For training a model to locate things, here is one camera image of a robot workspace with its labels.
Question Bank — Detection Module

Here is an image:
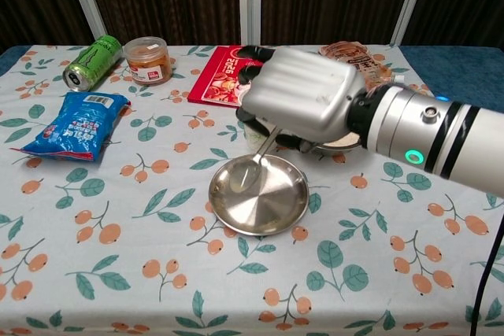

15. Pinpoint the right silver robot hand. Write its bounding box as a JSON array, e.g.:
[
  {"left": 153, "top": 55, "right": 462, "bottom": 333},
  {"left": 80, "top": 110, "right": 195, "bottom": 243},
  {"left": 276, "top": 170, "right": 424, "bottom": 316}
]
[{"left": 234, "top": 45, "right": 367, "bottom": 154}]

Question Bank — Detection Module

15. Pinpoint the metal spoon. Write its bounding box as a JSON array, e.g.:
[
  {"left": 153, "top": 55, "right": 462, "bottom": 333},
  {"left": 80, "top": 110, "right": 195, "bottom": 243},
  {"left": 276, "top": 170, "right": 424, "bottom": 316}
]
[{"left": 229, "top": 125, "right": 282, "bottom": 191}]

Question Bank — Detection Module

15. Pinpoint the steel bowl of rice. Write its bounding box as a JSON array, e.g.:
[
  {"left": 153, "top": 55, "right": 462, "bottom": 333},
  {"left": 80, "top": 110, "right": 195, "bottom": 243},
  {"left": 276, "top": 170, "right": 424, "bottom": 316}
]
[{"left": 310, "top": 133, "right": 362, "bottom": 156}]

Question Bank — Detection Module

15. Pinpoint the white floral paper cup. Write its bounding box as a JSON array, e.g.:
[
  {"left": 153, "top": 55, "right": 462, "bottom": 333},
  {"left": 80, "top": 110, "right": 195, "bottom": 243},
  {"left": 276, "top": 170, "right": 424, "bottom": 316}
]
[{"left": 243, "top": 121, "right": 281, "bottom": 152}]

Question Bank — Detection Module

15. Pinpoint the flat steel plate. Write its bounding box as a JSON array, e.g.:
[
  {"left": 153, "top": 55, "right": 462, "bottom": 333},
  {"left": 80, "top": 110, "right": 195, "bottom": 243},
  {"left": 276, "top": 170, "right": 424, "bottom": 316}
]
[{"left": 208, "top": 153, "right": 310, "bottom": 237}]

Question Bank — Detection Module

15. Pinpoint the brown spouted drink pouch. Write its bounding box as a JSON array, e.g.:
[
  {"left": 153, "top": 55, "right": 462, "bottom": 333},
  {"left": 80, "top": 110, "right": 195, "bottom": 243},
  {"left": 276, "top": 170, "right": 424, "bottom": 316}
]
[{"left": 318, "top": 40, "right": 406, "bottom": 91}]

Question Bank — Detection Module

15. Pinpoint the red spiral calendar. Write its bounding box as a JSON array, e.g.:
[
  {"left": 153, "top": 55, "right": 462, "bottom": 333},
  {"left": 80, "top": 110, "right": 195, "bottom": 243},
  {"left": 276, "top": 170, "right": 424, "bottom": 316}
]
[{"left": 187, "top": 45, "right": 257, "bottom": 108}]

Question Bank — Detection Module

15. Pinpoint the clear plastic snack jar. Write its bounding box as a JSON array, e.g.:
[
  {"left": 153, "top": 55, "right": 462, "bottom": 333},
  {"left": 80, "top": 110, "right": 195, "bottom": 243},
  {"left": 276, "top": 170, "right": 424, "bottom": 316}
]
[{"left": 123, "top": 36, "right": 173, "bottom": 87}]

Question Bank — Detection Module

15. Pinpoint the floral patterned tablecloth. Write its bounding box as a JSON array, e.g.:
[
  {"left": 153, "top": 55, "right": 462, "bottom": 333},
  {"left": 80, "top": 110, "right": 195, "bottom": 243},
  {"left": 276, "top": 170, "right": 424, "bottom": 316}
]
[{"left": 0, "top": 44, "right": 504, "bottom": 336}]

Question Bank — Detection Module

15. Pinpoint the green energy drink can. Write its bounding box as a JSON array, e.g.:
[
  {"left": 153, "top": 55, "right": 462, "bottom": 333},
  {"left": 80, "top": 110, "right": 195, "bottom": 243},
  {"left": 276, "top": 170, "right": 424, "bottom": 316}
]
[{"left": 62, "top": 34, "right": 124, "bottom": 93}]

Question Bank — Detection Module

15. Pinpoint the blue snack bag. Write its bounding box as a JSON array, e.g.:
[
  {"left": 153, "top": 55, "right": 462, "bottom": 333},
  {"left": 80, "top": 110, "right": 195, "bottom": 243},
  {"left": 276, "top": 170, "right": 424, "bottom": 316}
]
[{"left": 9, "top": 91, "right": 132, "bottom": 163}]

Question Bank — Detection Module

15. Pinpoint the black cable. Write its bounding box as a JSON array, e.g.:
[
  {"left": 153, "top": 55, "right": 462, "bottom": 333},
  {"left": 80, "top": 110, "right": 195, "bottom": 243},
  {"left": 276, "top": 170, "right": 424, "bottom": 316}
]
[{"left": 469, "top": 220, "right": 504, "bottom": 336}]

